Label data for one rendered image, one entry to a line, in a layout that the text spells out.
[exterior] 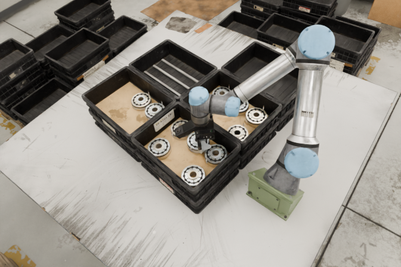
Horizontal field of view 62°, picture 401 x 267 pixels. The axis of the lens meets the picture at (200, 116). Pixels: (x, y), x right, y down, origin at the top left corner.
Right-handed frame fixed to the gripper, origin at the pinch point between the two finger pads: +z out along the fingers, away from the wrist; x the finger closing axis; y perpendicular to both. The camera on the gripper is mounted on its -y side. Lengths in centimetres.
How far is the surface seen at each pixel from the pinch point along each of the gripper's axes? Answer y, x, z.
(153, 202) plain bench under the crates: -24.1, -15.8, 15.2
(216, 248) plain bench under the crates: 0.2, -41.2, 15.1
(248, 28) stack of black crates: 67, 161, 58
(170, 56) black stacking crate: -6, 69, 2
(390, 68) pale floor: 185, 110, 85
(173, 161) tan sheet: -12.3, -4.1, 2.1
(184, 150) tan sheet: -6.8, 0.8, 2.1
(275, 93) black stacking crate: 45, 27, 2
